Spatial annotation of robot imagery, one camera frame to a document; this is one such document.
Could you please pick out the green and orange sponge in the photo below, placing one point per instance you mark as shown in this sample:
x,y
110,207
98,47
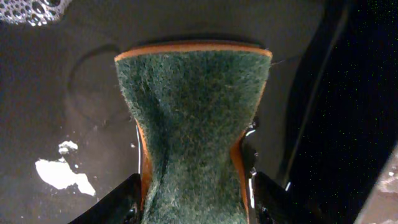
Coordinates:
x,y
192,104

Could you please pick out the black plastic tray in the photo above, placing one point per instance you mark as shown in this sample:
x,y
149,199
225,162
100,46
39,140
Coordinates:
x,y
328,118

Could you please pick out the brown serving tray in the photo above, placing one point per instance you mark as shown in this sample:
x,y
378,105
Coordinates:
x,y
381,205

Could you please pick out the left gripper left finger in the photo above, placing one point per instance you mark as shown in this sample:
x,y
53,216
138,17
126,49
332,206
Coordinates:
x,y
120,206

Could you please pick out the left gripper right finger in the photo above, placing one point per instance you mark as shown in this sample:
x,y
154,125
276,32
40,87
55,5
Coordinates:
x,y
273,205

